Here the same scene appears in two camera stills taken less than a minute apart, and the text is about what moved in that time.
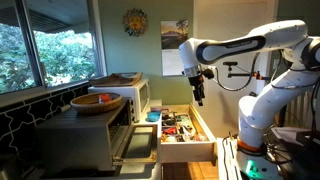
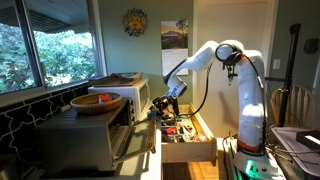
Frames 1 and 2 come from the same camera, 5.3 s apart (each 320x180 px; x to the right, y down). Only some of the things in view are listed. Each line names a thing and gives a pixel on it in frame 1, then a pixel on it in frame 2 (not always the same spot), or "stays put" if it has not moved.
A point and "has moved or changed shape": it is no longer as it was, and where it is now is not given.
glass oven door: (139, 145) has moved or changed shape
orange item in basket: (104, 97) stays put
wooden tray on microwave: (119, 79) stays put
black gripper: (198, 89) to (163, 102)
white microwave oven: (138, 95) stays put
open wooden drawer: (185, 137) stays put
